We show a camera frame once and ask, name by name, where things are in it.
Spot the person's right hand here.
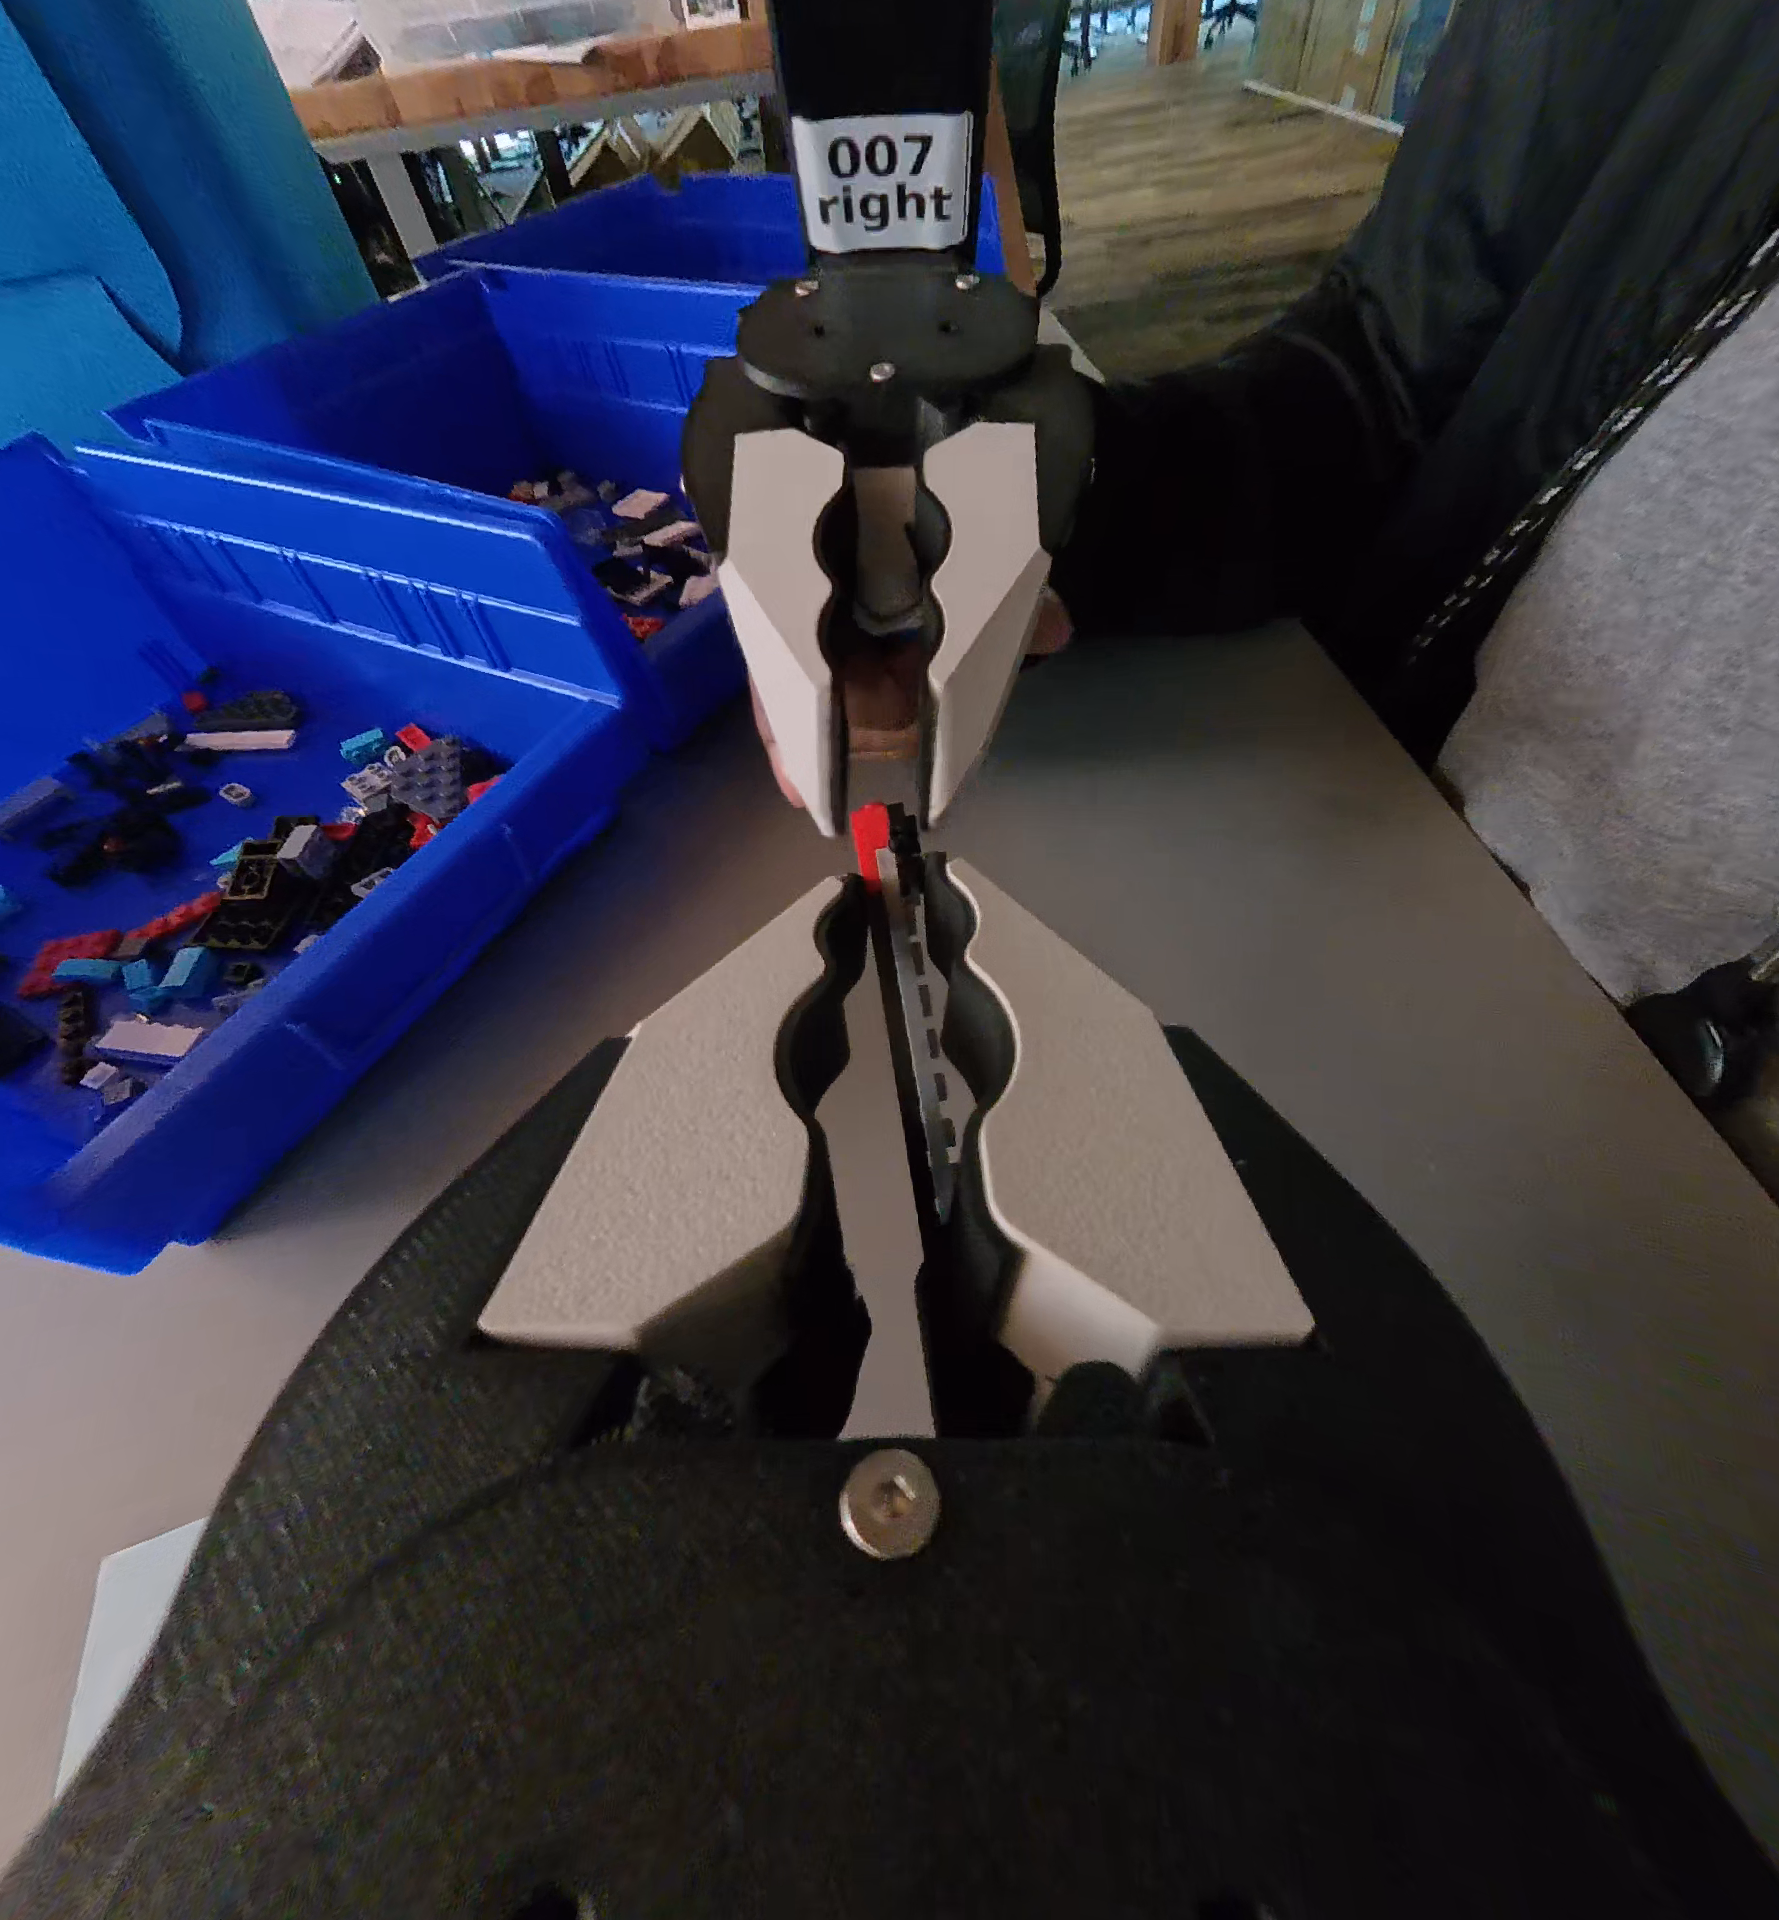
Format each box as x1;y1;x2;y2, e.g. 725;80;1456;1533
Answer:
749;588;1079;811

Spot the teal felt chair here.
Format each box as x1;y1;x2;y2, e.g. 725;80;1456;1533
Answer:
0;0;383;469

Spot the small heap of toy bricks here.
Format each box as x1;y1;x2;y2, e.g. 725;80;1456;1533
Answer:
506;469;729;643

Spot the grey desk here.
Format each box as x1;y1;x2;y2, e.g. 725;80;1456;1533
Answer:
0;615;1779;1920

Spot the long dark grey brick plate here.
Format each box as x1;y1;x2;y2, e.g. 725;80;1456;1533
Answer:
862;840;968;1219

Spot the brick instruction booklet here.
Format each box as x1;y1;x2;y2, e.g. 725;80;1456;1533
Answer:
52;1514;210;1798

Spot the black white-flecked cord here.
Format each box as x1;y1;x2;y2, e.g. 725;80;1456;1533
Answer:
1404;142;1779;674

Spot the blue plastic storage bin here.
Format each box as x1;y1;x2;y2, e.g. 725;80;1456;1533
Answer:
414;168;1011;291
0;433;654;1282
107;266;771;755

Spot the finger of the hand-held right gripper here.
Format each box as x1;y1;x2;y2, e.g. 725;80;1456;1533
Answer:
712;427;853;839
915;421;1061;828

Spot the person's black jacket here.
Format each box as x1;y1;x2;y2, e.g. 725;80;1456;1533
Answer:
1247;0;1779;766

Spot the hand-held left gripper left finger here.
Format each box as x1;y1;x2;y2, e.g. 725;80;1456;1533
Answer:
478;875;871;1363

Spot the black rounded cord toggle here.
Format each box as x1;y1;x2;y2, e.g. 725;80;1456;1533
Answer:
1626;931;1779;1107

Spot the person's grey sweatshirt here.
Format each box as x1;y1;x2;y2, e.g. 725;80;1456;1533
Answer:
1432;225;1779;1300

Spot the person's right forearm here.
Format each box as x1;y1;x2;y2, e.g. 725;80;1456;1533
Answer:
1044;262;1446;643

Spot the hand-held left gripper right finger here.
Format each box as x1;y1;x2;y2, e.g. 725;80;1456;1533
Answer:
921;854;1318;1375

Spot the wooden workbench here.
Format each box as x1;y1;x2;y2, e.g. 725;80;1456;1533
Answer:
288;23;779;273

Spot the pile of mixed toy bricks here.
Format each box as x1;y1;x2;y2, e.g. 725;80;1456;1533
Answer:
0;683;511;1108

